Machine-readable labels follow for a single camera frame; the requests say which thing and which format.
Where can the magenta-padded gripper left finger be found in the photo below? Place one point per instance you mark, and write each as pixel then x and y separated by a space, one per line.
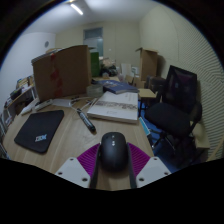
pixel 71 170

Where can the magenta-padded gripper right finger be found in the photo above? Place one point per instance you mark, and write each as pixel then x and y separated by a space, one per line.
pixel 151 170

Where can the black computer mouse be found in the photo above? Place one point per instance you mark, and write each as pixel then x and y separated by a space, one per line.
pixel 114 150

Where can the black mouse pad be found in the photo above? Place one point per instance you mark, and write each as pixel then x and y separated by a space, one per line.
pixel 38 130

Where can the black marker pen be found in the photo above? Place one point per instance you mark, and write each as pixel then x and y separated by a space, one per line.
pixel 86 120

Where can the black office chair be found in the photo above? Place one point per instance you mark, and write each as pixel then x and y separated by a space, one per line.
pixel 171 116

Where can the white remote control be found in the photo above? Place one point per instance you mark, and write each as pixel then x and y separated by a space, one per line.
pixel 43 105

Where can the white book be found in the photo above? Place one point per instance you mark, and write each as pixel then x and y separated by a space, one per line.
pixel 115 106

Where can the small white case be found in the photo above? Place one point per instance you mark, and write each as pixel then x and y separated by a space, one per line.
pixel 27 110

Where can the blue book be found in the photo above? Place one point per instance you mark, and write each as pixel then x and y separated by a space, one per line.
pixel 119 86

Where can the shelf unit with books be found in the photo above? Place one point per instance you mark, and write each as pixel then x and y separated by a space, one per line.
pixel 13 100

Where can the large brown cardboard box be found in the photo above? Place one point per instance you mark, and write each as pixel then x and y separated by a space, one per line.
pixel 63 71

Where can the tall brown cardboard box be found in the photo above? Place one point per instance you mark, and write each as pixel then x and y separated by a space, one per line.
pixel 149 63

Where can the green box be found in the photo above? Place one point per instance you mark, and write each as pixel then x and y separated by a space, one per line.
pixel 95 64

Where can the ceiling light tube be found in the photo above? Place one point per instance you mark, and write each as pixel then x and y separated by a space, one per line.
pixel 76 9

